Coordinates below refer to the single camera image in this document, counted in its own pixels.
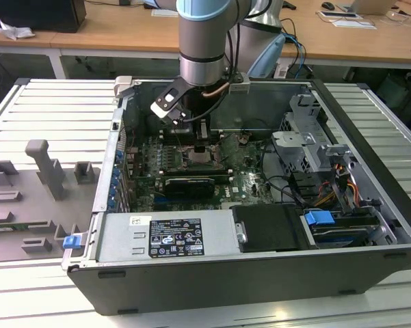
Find hard disk in blue carrier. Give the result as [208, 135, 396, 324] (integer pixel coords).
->
[302, 210, 380, 249]

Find CPU socket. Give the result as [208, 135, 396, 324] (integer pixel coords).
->
[179, 145, 225, 169]

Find green RAM stick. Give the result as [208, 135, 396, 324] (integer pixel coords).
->
[0, 223, 31, 232]

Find black RAM slot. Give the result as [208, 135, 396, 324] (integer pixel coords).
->
[159, 173, 234, 178]
[159, 167, 233, 172]
[159, 170, 234, 175]
[159, 175, 235, 182]

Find grey clamp block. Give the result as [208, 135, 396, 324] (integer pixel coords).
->
[228, 81, 251, 95]
[113, 75, 135, 99]

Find silver drive cage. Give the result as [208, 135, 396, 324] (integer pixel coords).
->
[271, 94, 356, 178]

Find black and grey PC case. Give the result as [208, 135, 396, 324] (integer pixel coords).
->
[61, 77, 411, 317]

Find copper coloured cable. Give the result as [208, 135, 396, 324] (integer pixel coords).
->
[203, 84, 228, 100]

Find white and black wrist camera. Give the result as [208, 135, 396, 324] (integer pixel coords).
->
[149, 85, 188, 121]

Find grey parts rack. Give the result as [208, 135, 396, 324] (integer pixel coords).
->
[0, 138, 102, 264]

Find black plastic shroud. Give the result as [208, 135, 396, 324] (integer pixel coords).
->
[232, 204, 307, 254]

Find blue plastic clip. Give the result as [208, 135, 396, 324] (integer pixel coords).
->
[63, 235, 80, 251]

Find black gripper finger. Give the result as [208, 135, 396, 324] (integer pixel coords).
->
[194, 118, 212, 154]
[172, 119, 195, 141]

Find silver laptop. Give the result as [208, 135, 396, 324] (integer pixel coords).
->
[348, 0, 399, 16]

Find orange and yellow power wires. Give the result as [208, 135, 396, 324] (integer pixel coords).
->
[314, 163, 360, 206]

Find black graphics card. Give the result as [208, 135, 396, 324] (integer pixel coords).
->
[163, 176, 215, 200]

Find white paper sheet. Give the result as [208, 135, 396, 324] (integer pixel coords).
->
[331, 18, 377, 30]

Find wooden desk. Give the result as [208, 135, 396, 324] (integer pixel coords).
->
[0, 0, 411, 81]

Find black box on desk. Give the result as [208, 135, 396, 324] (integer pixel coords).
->
[0, 0, 88, 34]

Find silver-topped green CPU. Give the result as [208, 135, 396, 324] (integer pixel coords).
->
[188, 152, 210, 165]

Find silver power supply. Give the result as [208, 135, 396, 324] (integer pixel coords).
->
[95, 210, 242, 264]

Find green motherboard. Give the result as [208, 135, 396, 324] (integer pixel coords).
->
[122, 131, 278, 211]

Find pale blue teach pendant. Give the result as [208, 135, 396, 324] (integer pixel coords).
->
[248, 33, 288, 80]

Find crumpled white paper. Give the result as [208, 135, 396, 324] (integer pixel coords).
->
[0, 18, 36, 41]

